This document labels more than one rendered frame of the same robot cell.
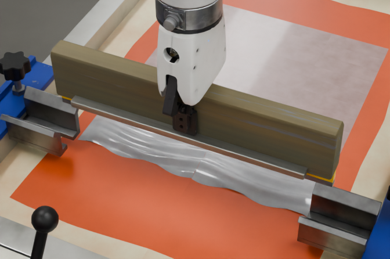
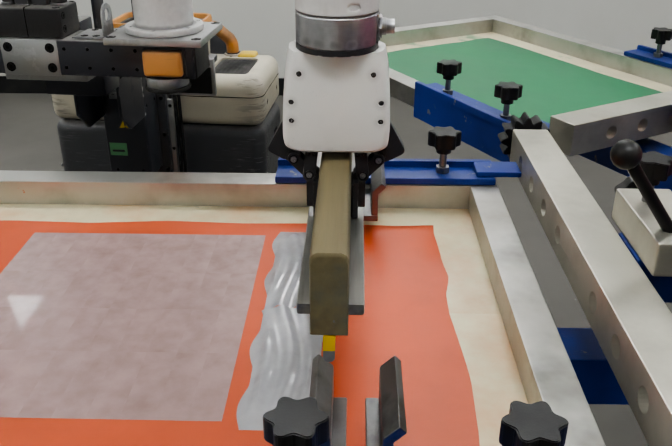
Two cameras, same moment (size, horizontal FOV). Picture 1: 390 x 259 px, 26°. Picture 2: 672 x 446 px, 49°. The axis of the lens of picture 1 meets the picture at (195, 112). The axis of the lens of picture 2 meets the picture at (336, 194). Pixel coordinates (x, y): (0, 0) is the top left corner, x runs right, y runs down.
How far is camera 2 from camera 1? 127 cm
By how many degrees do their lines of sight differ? 88
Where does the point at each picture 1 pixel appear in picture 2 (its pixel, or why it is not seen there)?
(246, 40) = (24, 331)
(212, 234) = (395, 280)
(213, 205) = not seen: hidden behind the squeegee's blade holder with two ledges
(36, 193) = (450, 432)
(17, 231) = (549, 376)
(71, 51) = (335, 236)
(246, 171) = (296, 274)
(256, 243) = (384, 255)
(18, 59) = (289, 409)
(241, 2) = not seen: outside the picture
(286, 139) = not seen: hidden behind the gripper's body
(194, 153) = (288, 313)
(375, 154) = (221, 218)
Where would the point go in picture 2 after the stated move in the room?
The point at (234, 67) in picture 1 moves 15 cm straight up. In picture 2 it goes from (95, 328) to (73, 197)
